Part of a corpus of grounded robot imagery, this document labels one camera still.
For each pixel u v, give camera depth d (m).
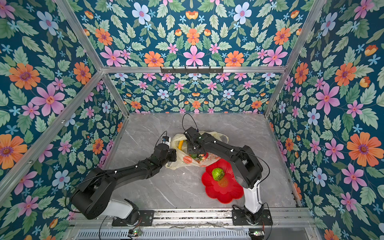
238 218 0.73
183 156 0.88
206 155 0.95
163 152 0.69
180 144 0.99
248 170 0.50
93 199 0.43
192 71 0.93
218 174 0.82
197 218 0.75
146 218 0.73
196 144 0.65
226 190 0.82
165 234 0.77
